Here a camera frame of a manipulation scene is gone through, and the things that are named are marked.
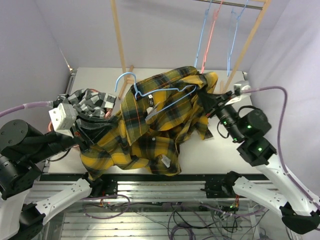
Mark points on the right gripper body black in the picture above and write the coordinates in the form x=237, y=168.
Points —
x=221, y=101

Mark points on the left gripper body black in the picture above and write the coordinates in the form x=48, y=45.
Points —
x=81, y=137

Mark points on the black white checkered shirt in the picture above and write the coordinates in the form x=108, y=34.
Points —
x=90, y=102

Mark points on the yellow plaid shirt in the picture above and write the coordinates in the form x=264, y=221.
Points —
x=156, y=116

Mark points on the blue hanger of checkered shirt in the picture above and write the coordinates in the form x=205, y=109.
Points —
x=201, y=33

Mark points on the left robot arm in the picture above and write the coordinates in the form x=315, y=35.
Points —
x=22, y=147

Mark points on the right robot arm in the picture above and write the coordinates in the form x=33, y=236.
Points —
x=298, y=208

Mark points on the pink laundry basket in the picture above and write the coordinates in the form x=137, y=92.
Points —
x=84, y=114

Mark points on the metal rack rod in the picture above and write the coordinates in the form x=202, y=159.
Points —
x=233, y=4

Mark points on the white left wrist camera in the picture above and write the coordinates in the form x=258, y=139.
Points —
x=63, y=118

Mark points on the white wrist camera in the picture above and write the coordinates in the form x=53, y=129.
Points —
x=63, y=118
x=239, y=94

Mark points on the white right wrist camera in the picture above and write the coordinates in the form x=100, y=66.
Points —
x=239, y=94

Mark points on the blue wire hanger empty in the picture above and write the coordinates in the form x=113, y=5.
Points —
x=232, y=35

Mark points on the aluminium frame base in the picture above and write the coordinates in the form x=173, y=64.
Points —
x=183, y=207

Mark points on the pink wire hanger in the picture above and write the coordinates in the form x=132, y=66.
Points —
x=212, y=28

